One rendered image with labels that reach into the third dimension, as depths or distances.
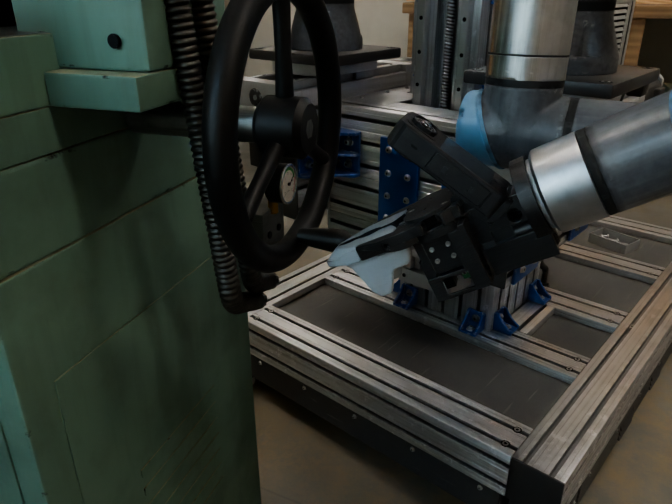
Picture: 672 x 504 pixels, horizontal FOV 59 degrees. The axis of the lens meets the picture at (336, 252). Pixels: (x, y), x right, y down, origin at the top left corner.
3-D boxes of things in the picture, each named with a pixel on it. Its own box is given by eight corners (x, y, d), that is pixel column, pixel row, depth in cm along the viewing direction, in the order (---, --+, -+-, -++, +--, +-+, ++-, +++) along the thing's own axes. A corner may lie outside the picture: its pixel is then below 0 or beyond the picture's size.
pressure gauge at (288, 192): (282, 221, 89) (280, 169, 86) (260, 218, 90) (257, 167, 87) (298, 208, 95) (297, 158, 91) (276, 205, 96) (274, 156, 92)
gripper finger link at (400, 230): (357, 268, 54) (445, 234, 50) (349, 253, 53) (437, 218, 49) (371, 247, 58) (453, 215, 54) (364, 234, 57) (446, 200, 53)
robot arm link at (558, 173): (575, 143, 44) (573, 121, 51) (516, 168, 46) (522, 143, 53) (613, 229, 46) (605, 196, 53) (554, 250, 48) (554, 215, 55)
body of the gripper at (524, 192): (431, 306, 53) (563, 262, 48) (388, 224, 52) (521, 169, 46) (444, 270, 60) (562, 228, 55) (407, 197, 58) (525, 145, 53)
